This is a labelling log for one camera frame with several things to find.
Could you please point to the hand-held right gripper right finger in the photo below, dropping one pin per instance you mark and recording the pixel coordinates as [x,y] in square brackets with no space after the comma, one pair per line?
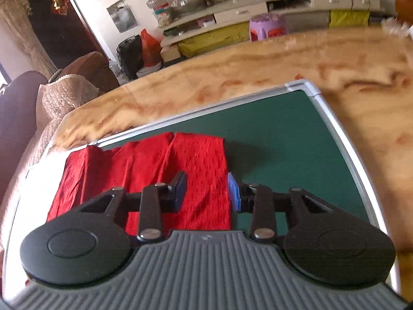
[233,193]

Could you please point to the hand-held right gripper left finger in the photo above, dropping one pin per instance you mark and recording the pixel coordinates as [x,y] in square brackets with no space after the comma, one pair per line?
[180,193]

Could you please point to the red pants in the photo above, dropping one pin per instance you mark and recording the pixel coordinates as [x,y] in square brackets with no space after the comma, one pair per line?
[200,161]

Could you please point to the cardboard box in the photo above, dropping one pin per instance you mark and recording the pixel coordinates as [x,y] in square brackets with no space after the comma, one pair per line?
[170,54]

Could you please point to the black mesh basket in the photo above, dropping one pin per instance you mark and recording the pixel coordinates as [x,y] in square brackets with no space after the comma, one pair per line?
[129,55]

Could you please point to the red plastic bag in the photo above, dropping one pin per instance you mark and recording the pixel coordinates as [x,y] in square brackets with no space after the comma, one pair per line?
[150,48]

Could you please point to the brown upholstered armchair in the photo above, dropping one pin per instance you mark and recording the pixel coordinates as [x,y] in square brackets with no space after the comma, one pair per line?
[93,69]

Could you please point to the beige quilted sofa cover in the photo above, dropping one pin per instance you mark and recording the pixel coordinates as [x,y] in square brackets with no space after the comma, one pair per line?
[61,97]

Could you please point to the purple plastic stool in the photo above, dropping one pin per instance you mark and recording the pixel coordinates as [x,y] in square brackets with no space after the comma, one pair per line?
[266,25]

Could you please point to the long beige cabinet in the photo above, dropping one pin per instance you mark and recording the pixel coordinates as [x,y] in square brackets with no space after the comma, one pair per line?
[235,14]

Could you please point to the dark maroon sofa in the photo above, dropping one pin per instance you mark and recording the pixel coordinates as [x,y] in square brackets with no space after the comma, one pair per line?
[19,109]

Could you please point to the dark wooden door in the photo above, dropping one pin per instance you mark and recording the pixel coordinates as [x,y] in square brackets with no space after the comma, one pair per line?
[64,35]

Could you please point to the beige curtain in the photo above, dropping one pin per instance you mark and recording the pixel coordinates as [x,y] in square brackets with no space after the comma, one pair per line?
[25,38]

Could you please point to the red door ornament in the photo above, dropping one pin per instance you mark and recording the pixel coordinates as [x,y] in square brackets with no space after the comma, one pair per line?
[59,3]

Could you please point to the green board with metal frame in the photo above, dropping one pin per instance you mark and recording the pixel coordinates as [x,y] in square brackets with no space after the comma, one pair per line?
[290,135]

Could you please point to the grey wall poster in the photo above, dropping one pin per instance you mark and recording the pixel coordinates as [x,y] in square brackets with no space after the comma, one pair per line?
[122,16]

